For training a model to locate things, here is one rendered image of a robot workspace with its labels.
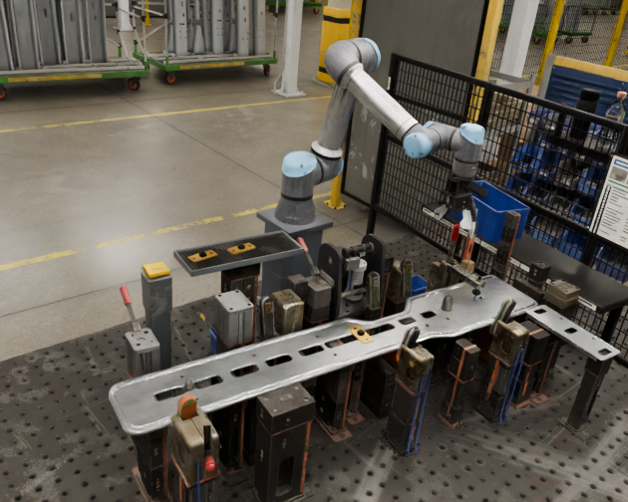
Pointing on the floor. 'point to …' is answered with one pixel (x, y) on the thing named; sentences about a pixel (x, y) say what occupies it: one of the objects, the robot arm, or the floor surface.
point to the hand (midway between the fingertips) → (456, 229)
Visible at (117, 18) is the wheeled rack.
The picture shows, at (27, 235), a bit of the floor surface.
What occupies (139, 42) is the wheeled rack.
